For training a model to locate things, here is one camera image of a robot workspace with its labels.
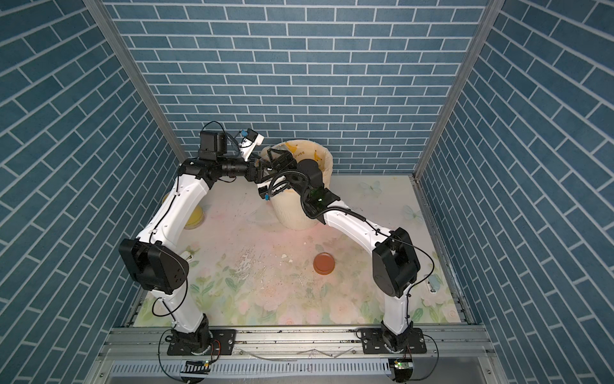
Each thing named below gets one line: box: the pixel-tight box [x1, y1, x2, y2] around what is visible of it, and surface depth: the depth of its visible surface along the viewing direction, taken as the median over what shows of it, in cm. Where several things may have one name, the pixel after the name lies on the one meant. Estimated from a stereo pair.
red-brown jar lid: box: [312, 252, 335, 276], surface depth 93 cm
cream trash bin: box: [269, 189, 319, 230], surface depth 93 cm
